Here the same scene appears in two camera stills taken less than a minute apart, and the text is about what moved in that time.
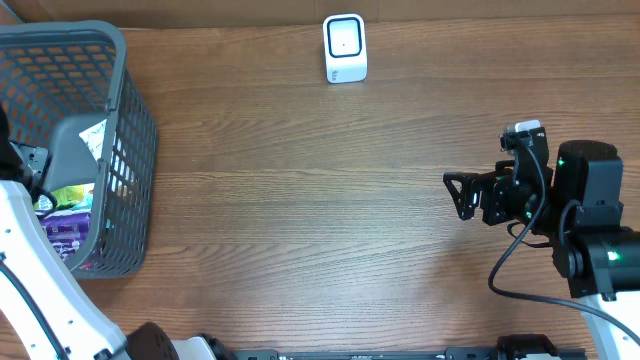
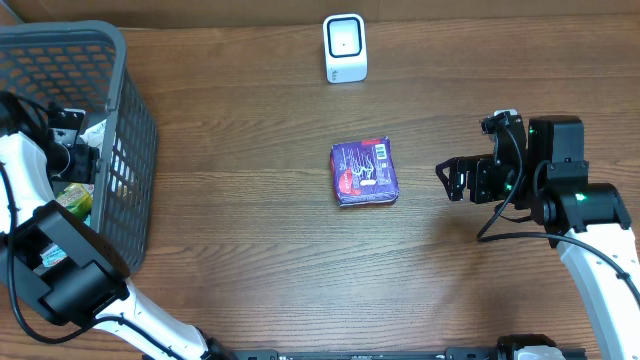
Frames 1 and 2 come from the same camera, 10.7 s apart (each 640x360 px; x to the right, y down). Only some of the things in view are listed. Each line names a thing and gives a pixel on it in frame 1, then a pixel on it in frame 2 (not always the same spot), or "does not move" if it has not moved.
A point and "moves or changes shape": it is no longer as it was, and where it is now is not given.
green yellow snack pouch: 70,197 does not move
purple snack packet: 67,229 moves or changes shape
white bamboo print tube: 94,138 does not move
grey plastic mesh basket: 64,88 does not move
